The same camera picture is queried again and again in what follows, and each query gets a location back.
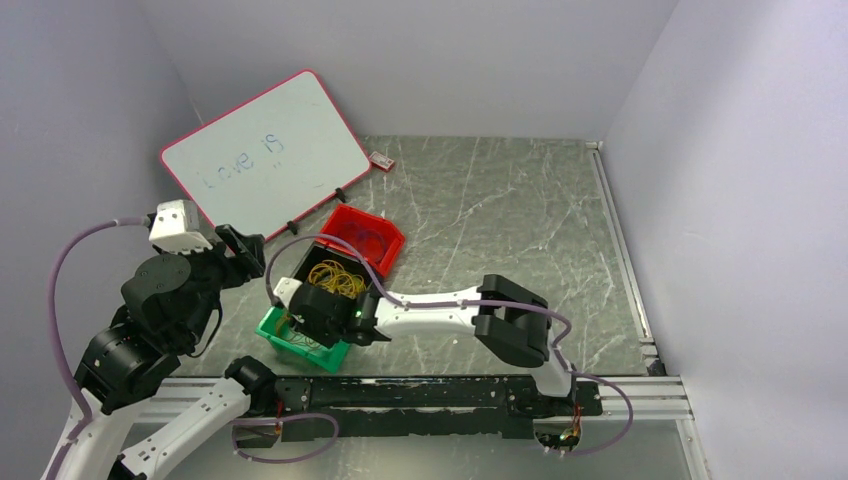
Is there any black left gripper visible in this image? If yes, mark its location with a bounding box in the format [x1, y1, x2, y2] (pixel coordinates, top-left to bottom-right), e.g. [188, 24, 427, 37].
[156, 221, 267, 344]

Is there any yellow cable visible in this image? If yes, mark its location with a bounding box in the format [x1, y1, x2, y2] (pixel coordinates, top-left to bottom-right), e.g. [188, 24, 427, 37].
[307, 259, 369, 299]

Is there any purple cable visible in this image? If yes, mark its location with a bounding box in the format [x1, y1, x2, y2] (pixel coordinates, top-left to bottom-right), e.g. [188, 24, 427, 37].
[341, 221, 391, 261]

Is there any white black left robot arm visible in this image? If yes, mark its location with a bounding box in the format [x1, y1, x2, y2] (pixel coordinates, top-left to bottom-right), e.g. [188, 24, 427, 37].
[44, 215, 277, 479]

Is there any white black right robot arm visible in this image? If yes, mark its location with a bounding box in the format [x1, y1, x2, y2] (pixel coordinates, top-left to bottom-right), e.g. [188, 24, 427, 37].
[271, 274, 578, 414]

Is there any green plastic bin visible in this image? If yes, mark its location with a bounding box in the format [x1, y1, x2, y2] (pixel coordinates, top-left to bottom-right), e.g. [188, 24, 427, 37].
[255, 307, 350, 373]

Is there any black plastic bin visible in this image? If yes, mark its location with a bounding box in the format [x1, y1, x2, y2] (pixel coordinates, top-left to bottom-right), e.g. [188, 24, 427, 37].
[292, 243, 373, 299]

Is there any pink framed whiteboard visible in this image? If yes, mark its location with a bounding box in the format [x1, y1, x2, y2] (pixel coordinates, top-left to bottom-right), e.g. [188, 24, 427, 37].
[160, 70, 371, 239]

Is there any red plastic bin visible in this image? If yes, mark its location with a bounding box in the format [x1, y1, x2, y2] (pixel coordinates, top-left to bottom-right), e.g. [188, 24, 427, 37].
[319, 204, 406, 277]

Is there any small red white box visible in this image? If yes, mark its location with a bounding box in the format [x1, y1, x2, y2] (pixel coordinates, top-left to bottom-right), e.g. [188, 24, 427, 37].
[368, 151, 396, 173]

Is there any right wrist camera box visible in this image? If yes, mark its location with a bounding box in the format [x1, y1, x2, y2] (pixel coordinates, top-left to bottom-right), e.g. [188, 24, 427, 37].
[271, 277, 304, 309]

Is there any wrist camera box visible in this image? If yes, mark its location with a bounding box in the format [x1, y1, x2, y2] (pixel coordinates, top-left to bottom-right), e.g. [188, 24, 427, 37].
[148, 200, 218, 255]
[271, 277, 304, 309]

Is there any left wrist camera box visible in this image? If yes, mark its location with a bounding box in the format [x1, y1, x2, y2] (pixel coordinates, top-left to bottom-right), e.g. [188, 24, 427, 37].
[148, 200, 218, 255]

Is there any right purple robot hose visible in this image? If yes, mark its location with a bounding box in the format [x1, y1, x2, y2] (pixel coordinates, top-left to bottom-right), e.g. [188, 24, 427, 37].
[264, 235, 635, 460]

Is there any black base frame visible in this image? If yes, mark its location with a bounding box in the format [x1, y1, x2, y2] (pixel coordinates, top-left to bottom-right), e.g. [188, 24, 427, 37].
[246, 374, 603, 442]

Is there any aluminium table edge rail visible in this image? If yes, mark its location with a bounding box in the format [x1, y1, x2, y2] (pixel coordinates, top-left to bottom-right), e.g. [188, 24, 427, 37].
[585, 141, 668, 376]

